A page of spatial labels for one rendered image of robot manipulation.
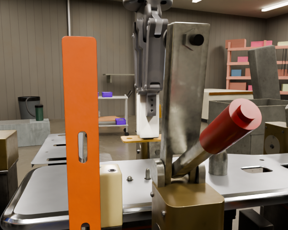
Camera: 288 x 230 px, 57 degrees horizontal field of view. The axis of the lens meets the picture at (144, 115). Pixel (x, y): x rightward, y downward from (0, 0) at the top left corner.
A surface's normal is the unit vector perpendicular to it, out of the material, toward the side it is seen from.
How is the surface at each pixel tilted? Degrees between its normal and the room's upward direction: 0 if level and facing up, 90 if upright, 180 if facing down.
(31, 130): 90
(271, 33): 90
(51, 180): 0
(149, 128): 89
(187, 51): 99
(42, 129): 90
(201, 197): 0
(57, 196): 0
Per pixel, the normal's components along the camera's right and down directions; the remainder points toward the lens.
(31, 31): 0.39, 0.12
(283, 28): -0.92, 0.05
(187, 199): 0.00, -0.99
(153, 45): 0.22, 0.29
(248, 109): 0.18, -0.43
